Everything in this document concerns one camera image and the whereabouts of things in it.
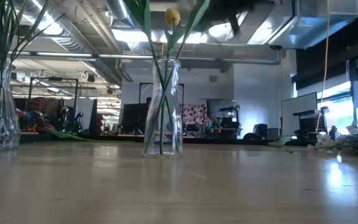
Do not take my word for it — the yellow artificial tulip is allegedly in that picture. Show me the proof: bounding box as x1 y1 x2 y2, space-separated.
123 0 181 155
158 7 183 156
144 0 211 155

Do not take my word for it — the polka dot cloth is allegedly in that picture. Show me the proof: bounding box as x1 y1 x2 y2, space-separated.
181 103 208 126

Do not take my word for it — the small silver ceiling duct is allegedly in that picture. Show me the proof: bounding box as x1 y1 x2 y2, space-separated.
104 0 136 29

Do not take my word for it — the horizontal ceiling pipe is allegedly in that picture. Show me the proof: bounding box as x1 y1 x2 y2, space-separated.
0 49 282 65

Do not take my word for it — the black office chair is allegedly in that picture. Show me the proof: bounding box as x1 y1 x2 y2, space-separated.
243 123 269 140

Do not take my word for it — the white blossom flower bunch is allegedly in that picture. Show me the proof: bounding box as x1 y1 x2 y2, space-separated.
305 119 358 154
0 0 65 69

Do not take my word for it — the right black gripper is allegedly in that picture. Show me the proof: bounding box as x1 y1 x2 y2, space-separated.
208 0 256 21

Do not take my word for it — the yellow hanging cable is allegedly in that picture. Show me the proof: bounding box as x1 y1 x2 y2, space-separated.
314 0 333 132

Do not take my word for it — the slim clear glass vase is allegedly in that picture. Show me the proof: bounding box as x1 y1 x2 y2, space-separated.
143 58 185 158

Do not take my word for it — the silver ventilation hood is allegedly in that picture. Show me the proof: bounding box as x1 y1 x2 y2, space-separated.
267 0 358 50

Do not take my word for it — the large silver ceiling duct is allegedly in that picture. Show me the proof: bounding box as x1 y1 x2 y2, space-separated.
3 0 105 63

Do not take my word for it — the black equipment cart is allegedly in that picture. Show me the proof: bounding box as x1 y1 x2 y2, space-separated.
293 106 329 135

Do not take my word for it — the grey waste bin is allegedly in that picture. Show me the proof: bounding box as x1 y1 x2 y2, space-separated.
266 128 280 141

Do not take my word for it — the bright window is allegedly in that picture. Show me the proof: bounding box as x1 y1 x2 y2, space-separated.
317 81 356 133

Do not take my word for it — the white whiteboard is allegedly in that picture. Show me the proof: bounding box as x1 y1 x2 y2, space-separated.
280 91 318 138

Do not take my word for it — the black aluminium table frame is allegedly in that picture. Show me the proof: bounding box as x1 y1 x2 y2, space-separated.
19 130 358 157

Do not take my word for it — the dark wall screen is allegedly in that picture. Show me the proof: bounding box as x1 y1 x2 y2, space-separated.
206 98 239 119

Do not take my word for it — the red plaid object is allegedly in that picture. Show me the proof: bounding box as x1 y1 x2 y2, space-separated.
31 96 60 121

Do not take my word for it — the black monitor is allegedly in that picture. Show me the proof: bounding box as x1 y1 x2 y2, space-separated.
121 103 149 130

